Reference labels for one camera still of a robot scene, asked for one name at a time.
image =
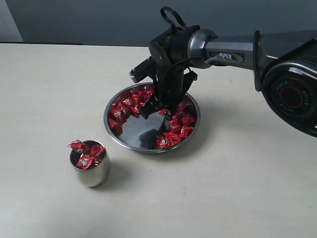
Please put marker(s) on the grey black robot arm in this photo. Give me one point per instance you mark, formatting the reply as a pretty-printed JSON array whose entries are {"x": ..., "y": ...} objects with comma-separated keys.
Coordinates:
[{"x": 284, "y": 67}]

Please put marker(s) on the red wrapped candy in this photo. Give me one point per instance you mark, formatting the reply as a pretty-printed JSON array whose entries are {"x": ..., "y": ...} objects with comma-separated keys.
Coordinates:
[
  {"x": 115, "y": 126},
  {"x": 168, "y": 139},
  {"x": 186, "y": 120}
]

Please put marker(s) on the red candy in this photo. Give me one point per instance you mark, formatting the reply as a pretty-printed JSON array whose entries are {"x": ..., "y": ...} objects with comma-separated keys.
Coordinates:
[
  {"x": 86, "y": 162},
  {"x": 115, "y": 126},
  {"x": 168, "y": 139},
  {"x": 97, "y": 151},
  {"x": 186, "y": 120},
  {"x": 79, "y": 147}
]

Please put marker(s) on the steel cup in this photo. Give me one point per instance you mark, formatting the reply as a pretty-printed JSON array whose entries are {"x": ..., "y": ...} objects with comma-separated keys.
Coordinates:
[{"x": 95, "y": 176}]

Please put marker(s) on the round steel plate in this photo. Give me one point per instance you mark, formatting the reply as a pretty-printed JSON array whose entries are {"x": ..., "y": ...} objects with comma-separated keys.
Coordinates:
[{"x": 140, "y": 134}]

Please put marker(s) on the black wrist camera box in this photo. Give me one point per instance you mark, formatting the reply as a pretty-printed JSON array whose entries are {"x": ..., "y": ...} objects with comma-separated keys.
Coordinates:
[{"x": 147, "y": 68}]

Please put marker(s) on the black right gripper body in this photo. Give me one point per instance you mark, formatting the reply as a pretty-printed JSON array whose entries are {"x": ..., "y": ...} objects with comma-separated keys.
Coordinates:
[{"x": 170, "y": 88}]

